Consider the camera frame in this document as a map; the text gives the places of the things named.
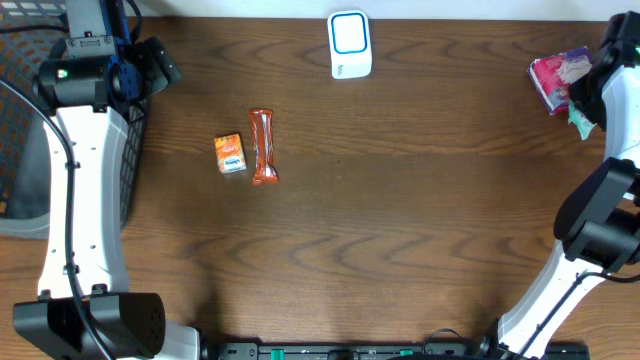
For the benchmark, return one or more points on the grey plastic mesh basket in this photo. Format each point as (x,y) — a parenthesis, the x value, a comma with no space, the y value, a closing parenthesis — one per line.
(25,163)

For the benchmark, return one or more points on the purple snack packet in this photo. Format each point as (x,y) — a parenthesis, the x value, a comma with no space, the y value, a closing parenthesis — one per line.
(553,75)

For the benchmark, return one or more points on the teal snack wrapper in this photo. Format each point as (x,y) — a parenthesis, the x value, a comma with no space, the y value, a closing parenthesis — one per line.
(580,121)

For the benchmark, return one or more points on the small orange box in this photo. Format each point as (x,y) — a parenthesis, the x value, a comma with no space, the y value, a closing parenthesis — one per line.
(230,153)

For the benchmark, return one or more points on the orange red snack bar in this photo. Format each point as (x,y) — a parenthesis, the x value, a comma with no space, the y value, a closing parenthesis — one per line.
(261,121)

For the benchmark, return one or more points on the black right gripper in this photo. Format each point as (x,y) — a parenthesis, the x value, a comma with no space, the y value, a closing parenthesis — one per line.
(580,93)

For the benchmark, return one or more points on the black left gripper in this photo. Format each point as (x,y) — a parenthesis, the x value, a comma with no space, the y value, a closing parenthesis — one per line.
(87,21)

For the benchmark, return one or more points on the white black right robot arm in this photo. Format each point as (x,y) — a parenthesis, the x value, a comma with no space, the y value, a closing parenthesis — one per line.
(594,237)

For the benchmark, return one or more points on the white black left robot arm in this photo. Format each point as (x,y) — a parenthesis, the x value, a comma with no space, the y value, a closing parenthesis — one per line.
(88,92)

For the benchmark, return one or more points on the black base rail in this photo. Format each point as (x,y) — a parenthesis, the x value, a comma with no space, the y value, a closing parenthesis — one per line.
(432,350)

